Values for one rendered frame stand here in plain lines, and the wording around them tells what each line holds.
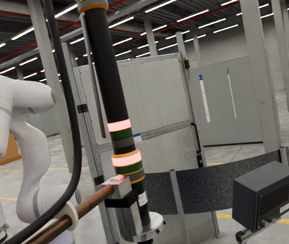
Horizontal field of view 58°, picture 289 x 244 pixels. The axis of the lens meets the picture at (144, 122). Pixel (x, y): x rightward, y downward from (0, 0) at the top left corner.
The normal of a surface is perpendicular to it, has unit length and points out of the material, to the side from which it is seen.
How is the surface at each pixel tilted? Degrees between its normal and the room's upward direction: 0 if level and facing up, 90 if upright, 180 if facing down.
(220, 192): 90
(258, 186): 15
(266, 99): 90
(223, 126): 90
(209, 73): 90
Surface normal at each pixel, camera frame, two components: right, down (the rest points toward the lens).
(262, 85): -0.52, 0.20
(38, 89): 0.63, -0.48
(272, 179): -0.08, -0.94
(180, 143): 0.46, 0.00
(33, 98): 0.75, -0.06
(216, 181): -0.11, 0.12
